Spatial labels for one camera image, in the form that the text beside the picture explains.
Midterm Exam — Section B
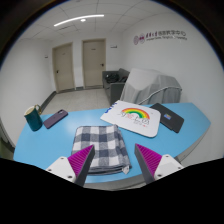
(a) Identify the long ceiling light strip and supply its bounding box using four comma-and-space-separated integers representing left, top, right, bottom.
53, 13, 105, 28

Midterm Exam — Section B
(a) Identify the dark teal mug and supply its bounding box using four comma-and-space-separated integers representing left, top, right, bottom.
23, 104, 44, 132

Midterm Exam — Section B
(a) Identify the white rainbow print bag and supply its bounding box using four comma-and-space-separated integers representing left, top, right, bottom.
100, 99, 162, 138

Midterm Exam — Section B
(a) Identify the purple smartphone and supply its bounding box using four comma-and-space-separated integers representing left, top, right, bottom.
43, 109, 69, 130

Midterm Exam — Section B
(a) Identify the grey cloth covered furniture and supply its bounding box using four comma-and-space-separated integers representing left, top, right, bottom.
119, 68, 183, 107

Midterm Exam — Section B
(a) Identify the wall lettering sign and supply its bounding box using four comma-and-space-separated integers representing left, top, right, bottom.
133, 29, 188, 46

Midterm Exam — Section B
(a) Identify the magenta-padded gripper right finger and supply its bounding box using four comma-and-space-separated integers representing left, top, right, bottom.
134, 143, 184, 185

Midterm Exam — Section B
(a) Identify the black notebook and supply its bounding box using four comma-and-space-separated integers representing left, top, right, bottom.
149, 102, 185, 134

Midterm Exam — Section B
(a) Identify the blue white checked towel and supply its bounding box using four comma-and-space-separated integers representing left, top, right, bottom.
71, 124, 132, 176

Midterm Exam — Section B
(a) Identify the beige door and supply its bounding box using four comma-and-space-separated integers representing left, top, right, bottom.
81, 38, 107, 90
51, 42, 76, 94

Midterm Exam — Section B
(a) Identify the black bag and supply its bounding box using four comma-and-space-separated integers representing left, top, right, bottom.
105, 72, 120, 84

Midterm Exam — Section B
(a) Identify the grey sofa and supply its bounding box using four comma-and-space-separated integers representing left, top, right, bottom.
101, 68, 131, 107

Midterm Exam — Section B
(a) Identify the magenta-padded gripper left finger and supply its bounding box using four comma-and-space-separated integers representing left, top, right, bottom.
45, 144, 96, 187

